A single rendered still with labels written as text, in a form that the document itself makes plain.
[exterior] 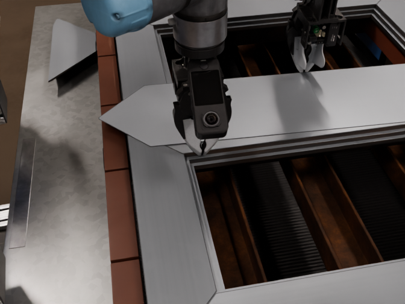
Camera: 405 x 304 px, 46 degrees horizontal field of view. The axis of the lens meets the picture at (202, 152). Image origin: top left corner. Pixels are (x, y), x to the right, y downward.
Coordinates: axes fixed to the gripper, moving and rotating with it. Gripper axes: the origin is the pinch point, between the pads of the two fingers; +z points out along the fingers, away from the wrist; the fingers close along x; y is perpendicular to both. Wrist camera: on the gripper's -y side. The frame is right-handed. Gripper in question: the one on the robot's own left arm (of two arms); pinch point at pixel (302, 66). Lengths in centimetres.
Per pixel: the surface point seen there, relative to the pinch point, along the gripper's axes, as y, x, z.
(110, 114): 7.7, -39.5, 0.7
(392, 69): 3.7, 18.2, 0.8
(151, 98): 4.2, -31.6, 0.7
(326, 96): 9.7, 1.4, 0.8
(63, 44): -41, -51, 13
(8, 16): -208, -101, 85
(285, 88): 5.7, -5.5, 0.8
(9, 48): -169, -96, 85
